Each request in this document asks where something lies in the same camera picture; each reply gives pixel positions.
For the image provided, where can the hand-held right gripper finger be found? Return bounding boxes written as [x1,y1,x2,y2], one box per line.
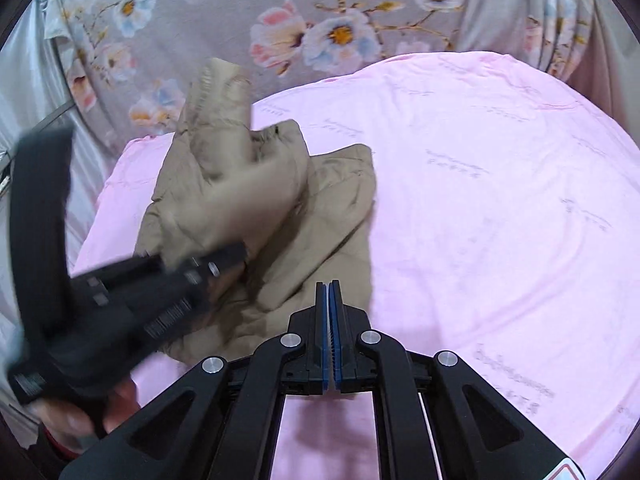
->
[60,282,331,480]
[329,280,567,480]

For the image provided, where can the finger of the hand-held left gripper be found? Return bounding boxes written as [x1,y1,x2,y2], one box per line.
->
[159,243,248,287]

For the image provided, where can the olive quilted jacket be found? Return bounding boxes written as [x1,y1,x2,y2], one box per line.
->
[134,57,377,367]

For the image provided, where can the person's left forearm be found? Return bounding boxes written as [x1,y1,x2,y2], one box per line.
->
[36,425,83,463]

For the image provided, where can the person's left hand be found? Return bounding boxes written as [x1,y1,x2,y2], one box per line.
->
[30,376,138,453]

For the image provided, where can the pink bed sheet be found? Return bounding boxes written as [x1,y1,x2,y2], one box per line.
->
[70,52,640,480]

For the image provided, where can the white satin curtain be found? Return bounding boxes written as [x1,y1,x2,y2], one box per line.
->
[0,0,121,281]

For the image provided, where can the grey floral cloth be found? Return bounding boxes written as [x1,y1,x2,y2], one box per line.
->
[45,0,618,151]

